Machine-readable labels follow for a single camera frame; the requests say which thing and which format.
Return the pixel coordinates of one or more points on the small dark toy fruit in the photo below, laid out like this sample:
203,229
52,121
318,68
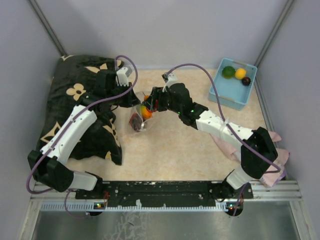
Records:
246,81

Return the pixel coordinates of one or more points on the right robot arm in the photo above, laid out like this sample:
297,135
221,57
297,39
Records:
256,148

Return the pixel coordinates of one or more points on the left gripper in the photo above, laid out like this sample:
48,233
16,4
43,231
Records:
131,100

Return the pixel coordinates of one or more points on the dark brown toy fruit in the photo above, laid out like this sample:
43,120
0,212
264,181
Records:
139,123

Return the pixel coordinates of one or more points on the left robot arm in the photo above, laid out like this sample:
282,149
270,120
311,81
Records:
48,164

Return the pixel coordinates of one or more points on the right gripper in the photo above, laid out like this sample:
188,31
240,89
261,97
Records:
157,94

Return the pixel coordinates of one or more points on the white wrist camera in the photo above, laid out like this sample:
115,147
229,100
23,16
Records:
169,79
122,76

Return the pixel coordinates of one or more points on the blue plastic basket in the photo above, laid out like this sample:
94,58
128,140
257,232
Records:
232,92

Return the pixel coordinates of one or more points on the pink cloth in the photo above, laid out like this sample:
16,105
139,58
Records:
267,179

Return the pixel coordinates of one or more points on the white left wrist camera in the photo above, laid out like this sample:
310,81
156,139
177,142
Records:
122,76

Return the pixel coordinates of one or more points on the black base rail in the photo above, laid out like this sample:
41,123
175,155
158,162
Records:
163,193

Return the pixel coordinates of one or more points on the clear dotted zip bag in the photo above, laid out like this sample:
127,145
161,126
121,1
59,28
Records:
149,124

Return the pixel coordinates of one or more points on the green orange toy mango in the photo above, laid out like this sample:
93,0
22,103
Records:
144,113

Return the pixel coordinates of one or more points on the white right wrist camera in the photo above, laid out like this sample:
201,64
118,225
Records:
169,79

